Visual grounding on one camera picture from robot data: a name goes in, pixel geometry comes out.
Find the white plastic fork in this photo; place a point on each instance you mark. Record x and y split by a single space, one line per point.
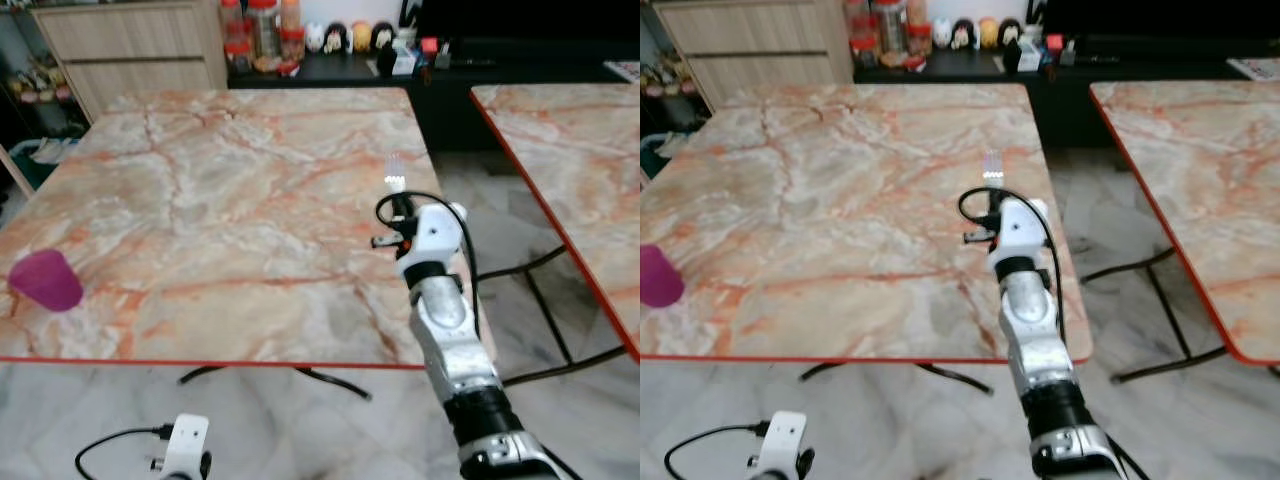
992 169
395 172

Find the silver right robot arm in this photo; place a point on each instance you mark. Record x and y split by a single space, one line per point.
450 330
1035 325

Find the small white box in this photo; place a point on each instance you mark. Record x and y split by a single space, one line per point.
405 63
1030 58

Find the small red box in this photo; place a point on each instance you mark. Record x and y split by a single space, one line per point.
1054 42
430 45

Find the black and white figurine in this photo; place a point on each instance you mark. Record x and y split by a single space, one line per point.
963 34
337 39

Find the black round figurine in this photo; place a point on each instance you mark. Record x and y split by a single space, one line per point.
383 36
1010 32

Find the yellow round figurine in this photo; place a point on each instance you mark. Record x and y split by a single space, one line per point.
987 31
360 36

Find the white round figurine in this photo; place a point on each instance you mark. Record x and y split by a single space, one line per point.
315 38
942 33

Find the orange filled jar red lid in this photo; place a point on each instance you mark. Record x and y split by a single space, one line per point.
918 32
292 35

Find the tall clear jar red lid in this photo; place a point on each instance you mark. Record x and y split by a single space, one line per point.
264 30
890 25

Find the slim clear jar red lid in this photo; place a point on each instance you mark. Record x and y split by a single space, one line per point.
232 25
857 22

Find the black television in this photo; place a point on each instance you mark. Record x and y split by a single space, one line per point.
530 18
1160 15

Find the green basket with cloth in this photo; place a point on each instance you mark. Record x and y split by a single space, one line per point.
652 155
42 152

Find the printed paper sheet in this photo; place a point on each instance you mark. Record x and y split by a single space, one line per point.
623 71
1256 68

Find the purple plastic cup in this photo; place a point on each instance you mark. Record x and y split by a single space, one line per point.
46 282
658 278

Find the light wooden drawer cabinet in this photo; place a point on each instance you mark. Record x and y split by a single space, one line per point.
130 50
760 45

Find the shelf with small toys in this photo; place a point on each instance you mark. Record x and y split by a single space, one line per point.
40 80
668 75

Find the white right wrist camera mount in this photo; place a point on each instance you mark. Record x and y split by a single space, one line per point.
1020 228
432 230

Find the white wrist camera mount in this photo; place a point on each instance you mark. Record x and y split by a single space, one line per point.
432 230
1020 228
185 440
782 438

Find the black crossed table leg frame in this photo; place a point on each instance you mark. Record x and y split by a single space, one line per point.
545 300
1168 305

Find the black curved table leg frame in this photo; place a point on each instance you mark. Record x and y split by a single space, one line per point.
950 377
330 381

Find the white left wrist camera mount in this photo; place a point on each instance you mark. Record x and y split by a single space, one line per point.
782 438
185 440

